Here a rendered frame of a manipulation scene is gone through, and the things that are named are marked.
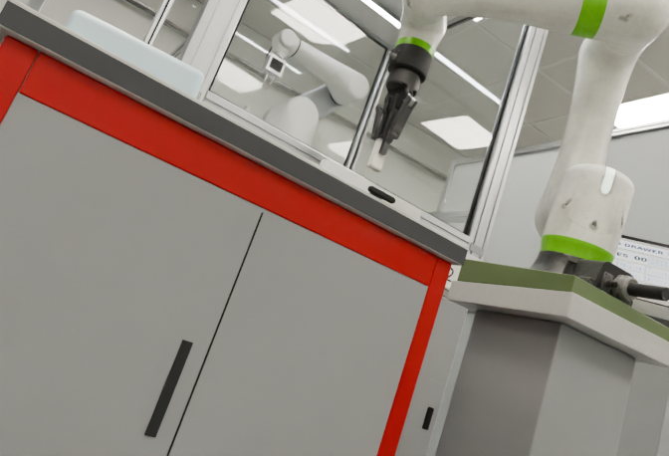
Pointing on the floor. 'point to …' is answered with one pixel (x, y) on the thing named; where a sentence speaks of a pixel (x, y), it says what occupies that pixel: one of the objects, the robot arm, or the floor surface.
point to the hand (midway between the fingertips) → (378, 154)
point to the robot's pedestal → (542, 373)
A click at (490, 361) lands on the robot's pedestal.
